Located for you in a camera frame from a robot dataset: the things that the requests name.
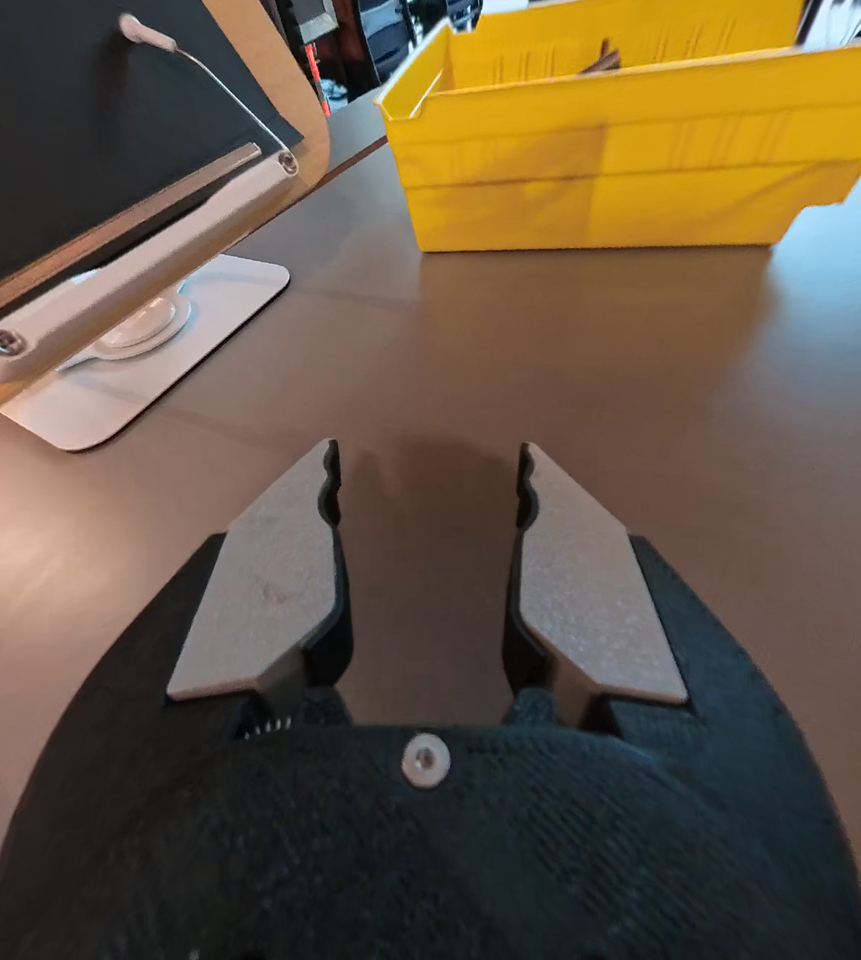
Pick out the yellow plastic bin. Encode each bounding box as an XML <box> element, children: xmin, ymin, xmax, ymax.
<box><xmin>473</xmin><ymin>0</ymin><xmax>807</xmax><ymax>48</ymax></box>
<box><xmin>374</xmin><ymin>21</ymin><xmax>861</xmax><ymax>254</ymax></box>

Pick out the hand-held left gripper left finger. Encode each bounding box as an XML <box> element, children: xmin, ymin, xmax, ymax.
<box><xmin>166</xmin><ymin>438</ymin><xmax>354</xmax><ymax>706</ymax></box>

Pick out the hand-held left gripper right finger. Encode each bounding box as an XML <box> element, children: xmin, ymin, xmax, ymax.
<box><xmin>503</xmin><ymin>441</ymin><xmax>690</xmax><ymax>725</ymax></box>

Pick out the white stand base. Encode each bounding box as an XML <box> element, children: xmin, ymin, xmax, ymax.
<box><xmin>0</xmin><ymin>253</ymin><xmax>291</xmax><ymax>453</ymax></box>

